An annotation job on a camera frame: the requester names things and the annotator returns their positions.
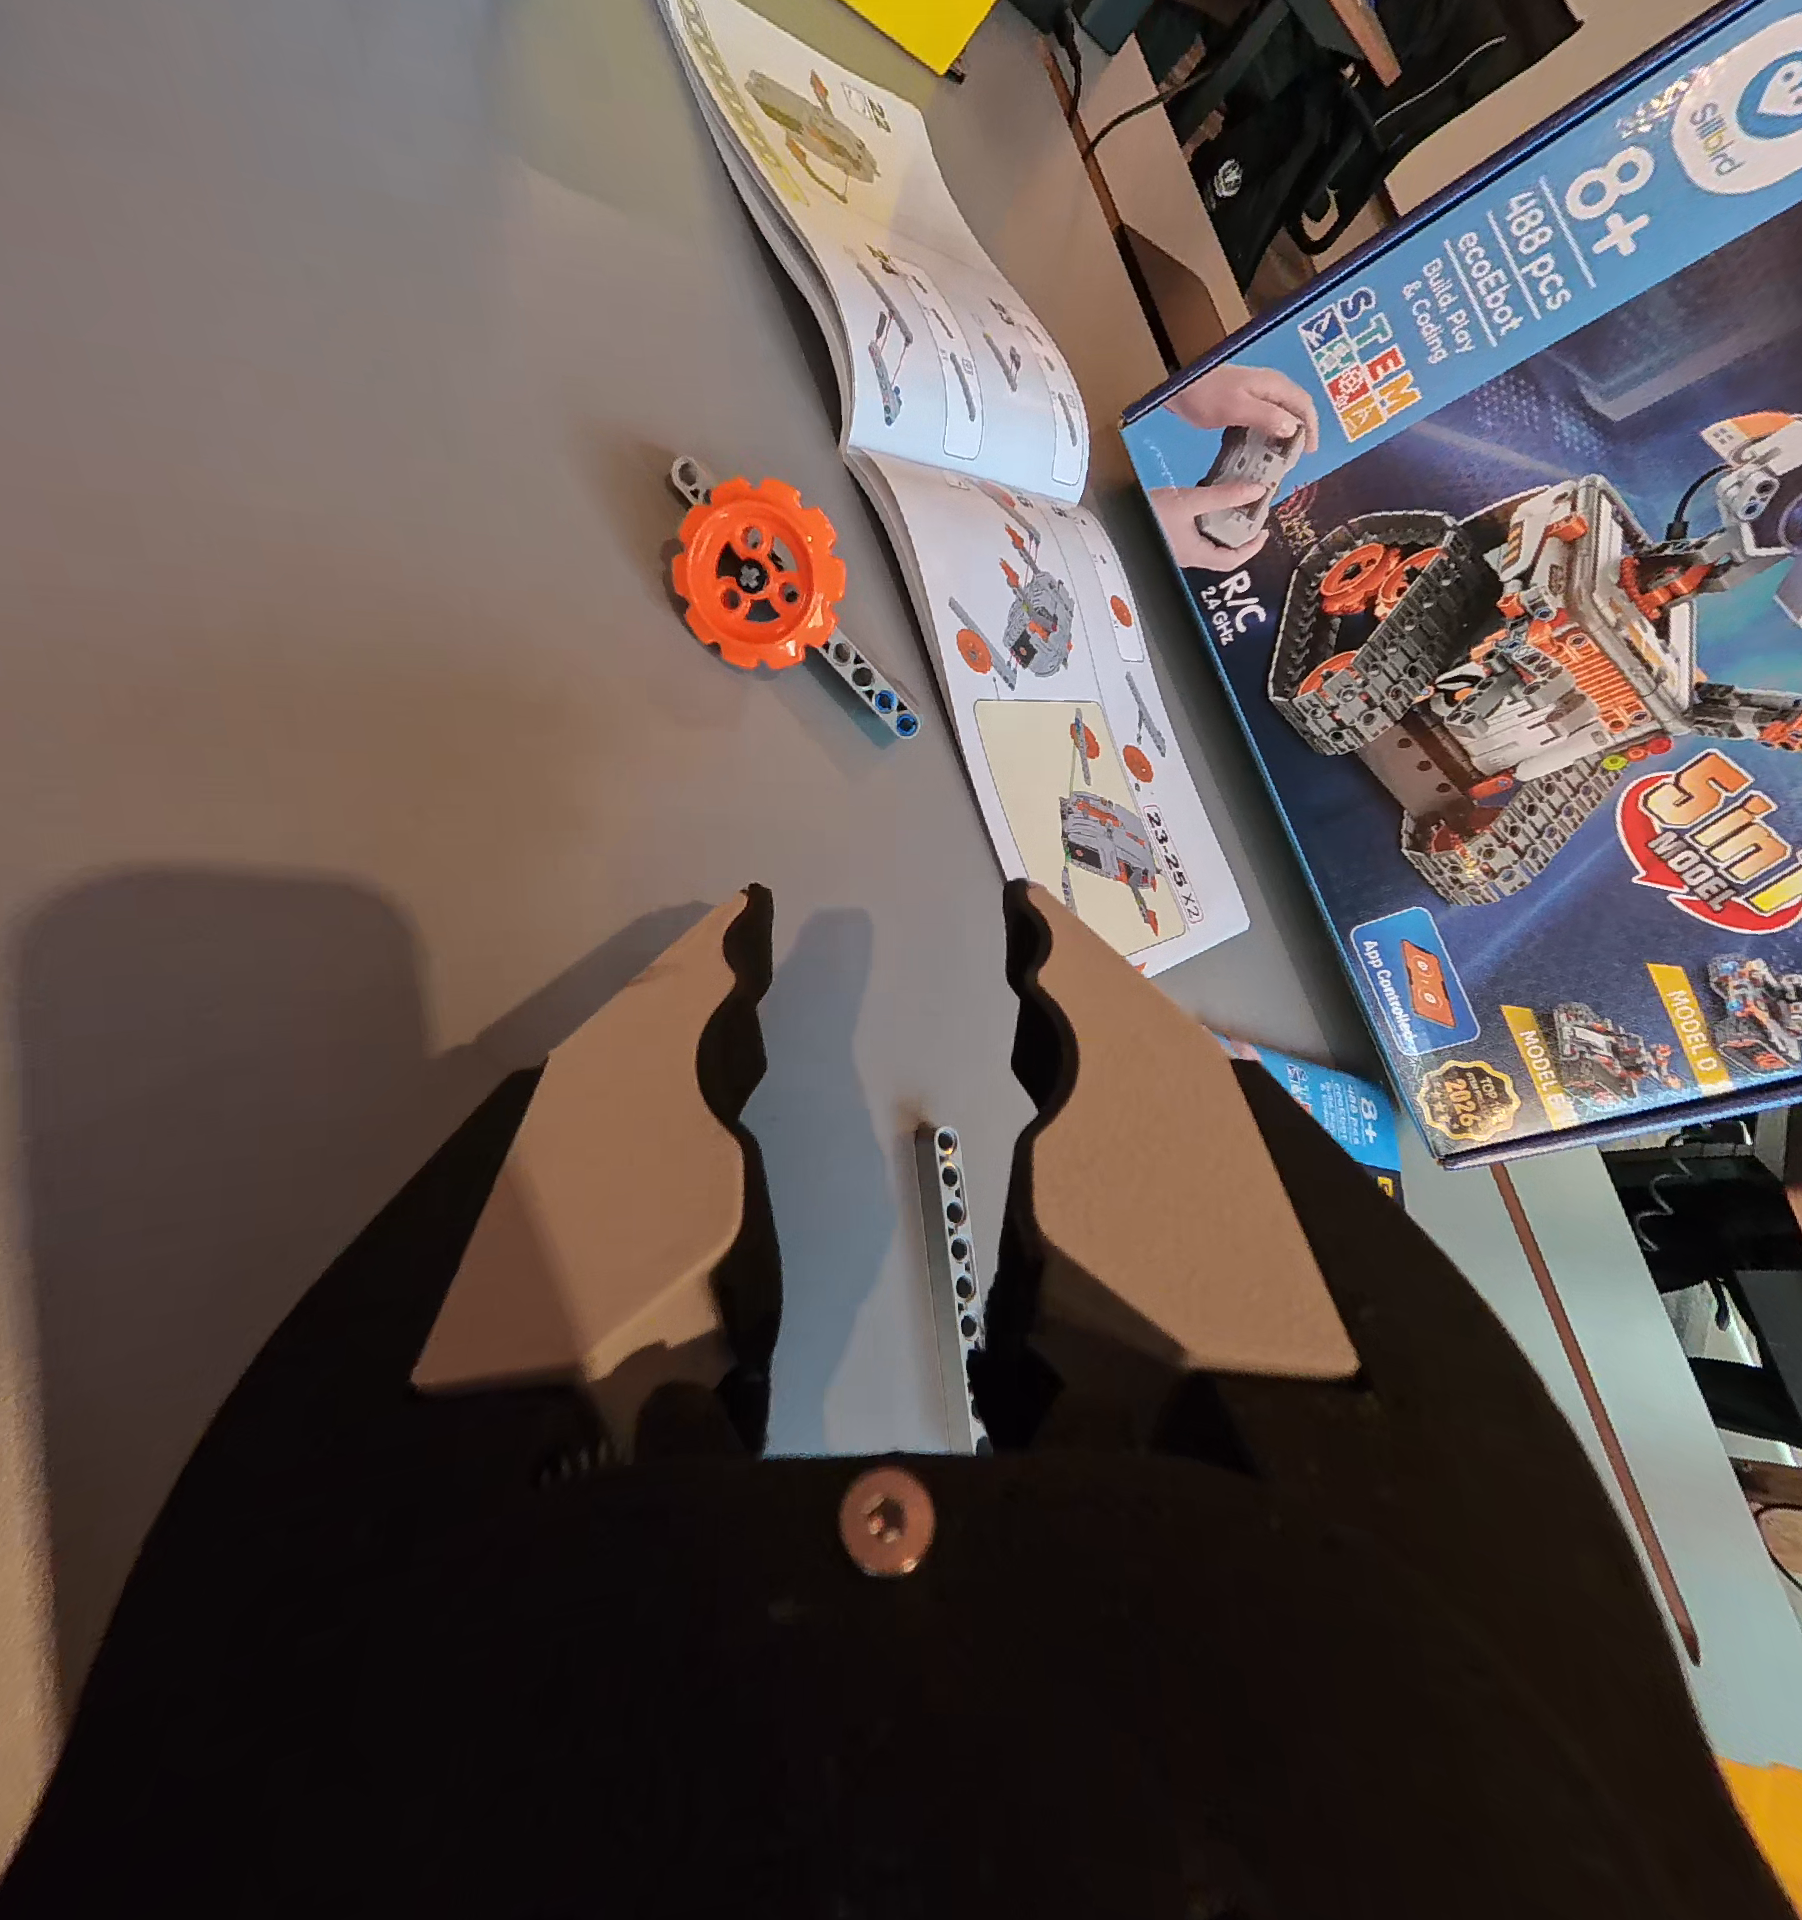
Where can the blue instruction booklet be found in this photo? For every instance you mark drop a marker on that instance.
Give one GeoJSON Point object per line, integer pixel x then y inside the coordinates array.
{"type": "Point", "coordinates": [1337, 1119]}

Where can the open instruction booklet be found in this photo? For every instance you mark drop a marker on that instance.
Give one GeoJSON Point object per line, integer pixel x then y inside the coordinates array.
{"type": "Point", "coordinates": [992, 570]}

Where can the yellow plastic bin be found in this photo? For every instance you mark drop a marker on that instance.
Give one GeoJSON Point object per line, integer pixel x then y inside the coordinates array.
{"type": "Point", "coordinates": [923, 23]}
{"type": "Point", "coordinates": [1801, 1845]}

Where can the light grey holed beam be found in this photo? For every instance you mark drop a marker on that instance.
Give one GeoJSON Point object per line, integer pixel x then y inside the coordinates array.
{"type": "Point", "coordinates": [947, 1246]}

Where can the grey beam assembly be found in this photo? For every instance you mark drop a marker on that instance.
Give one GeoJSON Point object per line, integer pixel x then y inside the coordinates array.
{"type": "Point", "coordinates": [872, 691]}

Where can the blue robot kit box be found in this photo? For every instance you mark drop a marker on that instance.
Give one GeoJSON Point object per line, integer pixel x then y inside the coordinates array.
{"type": "Point", "coordinates": [1515, 449]}

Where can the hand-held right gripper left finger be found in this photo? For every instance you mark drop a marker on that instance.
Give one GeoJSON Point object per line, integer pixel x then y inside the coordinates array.
{"type": "Point", "coordinates": [586, 1199]}

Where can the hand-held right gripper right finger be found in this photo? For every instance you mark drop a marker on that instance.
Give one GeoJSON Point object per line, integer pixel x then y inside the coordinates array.
{"type": "Point", "coordinates": [1185, 1199]}

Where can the black backpack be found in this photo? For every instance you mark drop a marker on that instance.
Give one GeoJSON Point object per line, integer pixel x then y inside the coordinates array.
{"type": "Point", "coordinates": [1291, 136]}

